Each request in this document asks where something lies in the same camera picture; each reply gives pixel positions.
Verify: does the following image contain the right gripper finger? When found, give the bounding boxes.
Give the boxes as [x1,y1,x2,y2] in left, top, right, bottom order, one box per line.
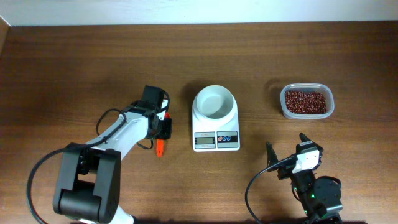
[299,133,312,146]
[266,142,279,172]

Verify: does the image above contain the orange measuring scoop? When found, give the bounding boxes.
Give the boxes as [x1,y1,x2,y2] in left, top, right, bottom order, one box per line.
[156,112,172,157]

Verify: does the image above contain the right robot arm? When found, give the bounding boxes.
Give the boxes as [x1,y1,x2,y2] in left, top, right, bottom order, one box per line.
[266,133,343,223]

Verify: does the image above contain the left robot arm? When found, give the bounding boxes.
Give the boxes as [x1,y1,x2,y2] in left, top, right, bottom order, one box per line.
[53,86,172,223]

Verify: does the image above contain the white digital kitchen scale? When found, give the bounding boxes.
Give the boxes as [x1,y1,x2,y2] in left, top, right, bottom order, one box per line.
[192,109,241,152]

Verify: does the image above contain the white round bowl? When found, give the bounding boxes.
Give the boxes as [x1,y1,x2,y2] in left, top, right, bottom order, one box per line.
[192,85,237,124]

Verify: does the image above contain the red beans in container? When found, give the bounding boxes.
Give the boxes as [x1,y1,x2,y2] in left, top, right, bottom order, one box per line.
[284,90,326,114]

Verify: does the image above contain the clear plastic container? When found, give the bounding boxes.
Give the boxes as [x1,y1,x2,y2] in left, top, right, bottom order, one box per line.
[280,83,335,119]

